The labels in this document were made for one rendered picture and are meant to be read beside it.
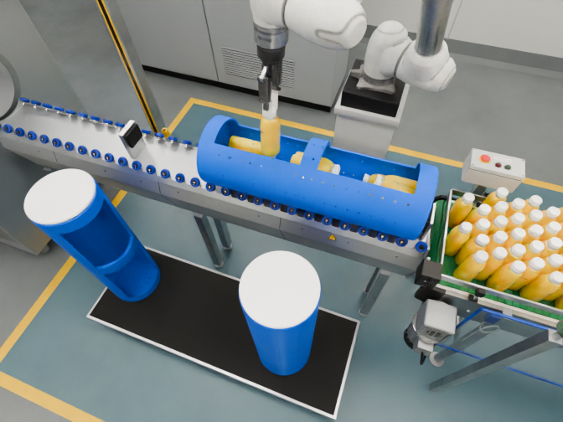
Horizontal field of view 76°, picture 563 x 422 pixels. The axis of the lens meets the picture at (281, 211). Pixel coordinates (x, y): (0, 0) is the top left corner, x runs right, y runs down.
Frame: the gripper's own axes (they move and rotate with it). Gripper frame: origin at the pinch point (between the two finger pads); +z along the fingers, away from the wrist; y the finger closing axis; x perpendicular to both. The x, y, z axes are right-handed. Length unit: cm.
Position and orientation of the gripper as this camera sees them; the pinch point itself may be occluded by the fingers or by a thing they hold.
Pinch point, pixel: (270, 104)
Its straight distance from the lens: 114.9
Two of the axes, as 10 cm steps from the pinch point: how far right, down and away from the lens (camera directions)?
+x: 9.2, 3.4, -1.8
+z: -0.4, 5.5, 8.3
